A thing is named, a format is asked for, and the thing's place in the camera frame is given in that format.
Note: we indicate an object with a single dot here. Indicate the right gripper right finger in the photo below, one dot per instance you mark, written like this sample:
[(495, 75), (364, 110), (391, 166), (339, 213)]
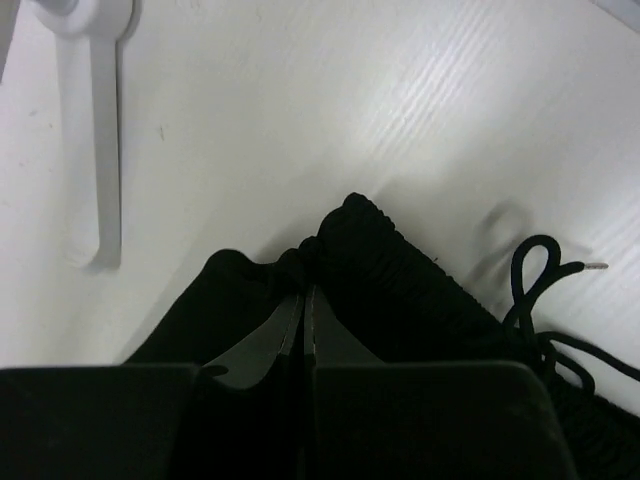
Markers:
[(367, 419)]

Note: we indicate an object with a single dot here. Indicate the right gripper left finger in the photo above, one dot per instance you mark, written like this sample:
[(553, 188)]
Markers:
[(231, 418)]

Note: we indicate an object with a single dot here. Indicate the black trousers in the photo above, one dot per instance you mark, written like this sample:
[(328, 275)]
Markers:
[(403, 307)]

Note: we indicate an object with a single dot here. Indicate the white clothes rack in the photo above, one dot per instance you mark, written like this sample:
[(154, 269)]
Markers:
[(87, 34)]

